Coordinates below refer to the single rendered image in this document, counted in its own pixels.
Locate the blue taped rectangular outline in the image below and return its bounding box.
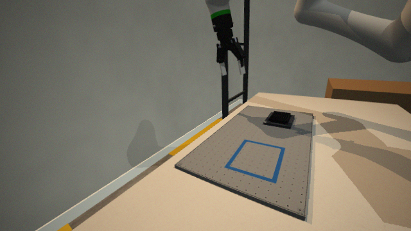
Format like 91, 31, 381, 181
225, 140, 285, 184

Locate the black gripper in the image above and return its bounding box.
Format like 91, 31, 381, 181
216, 28, 246, 76

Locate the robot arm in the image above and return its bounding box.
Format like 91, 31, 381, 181
205, 0, 411, 63

